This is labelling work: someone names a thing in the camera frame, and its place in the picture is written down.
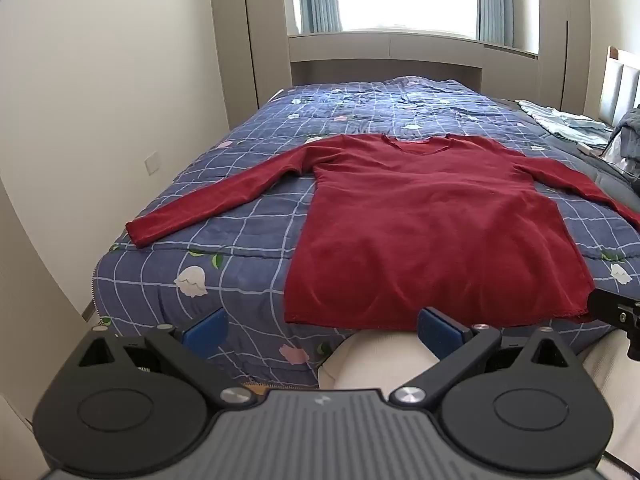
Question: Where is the padded headboard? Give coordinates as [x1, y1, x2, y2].
[597, 45, 640, 126]

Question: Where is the light blue cloth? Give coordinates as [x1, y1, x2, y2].
[517, 99, 613, 148]

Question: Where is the beige window bench cabinet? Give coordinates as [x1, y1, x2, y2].
[287, 29, 542, 94]

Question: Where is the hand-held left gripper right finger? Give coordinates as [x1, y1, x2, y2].
[390, 306, 576, 408]

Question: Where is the cream mattress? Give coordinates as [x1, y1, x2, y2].
[317, 329, 640, 466]

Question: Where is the blue checked floral quilt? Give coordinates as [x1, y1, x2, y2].
[92, 76, 640, 391]

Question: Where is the tall beige wardrobe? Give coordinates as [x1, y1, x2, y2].
[207, 0, 294, 131]
[536, 0, 593, 116]

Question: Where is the red long-sleeve shirt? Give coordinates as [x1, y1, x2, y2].
[125, 132, 640, 333]

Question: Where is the grey clothes pile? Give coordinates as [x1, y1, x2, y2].
[600, 107, 640, 178]

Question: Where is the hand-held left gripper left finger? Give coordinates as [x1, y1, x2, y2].
[75, 307, 258, 408]

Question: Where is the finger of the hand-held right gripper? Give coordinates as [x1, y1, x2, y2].
[587, 287, 640, 362]

